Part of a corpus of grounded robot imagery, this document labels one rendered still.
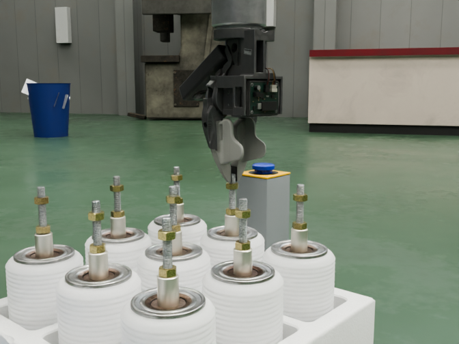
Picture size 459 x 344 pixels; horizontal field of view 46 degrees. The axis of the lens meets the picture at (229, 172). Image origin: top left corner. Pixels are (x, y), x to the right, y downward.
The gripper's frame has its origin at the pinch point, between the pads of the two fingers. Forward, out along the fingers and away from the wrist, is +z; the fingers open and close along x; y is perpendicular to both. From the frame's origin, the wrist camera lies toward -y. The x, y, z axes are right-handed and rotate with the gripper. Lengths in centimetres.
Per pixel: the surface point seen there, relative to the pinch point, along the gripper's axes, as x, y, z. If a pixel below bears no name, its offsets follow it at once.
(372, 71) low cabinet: 393, -256, -26
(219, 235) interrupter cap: -2.2, 0.4, 9.1
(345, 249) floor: 72, -34, 34
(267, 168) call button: 15.0, -7.6, 1.9
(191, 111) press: 379, -533, 22
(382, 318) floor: 40, 0, 34
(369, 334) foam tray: 9.2, 18.9, 21.1
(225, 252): -3.7, 3.6, 10.6
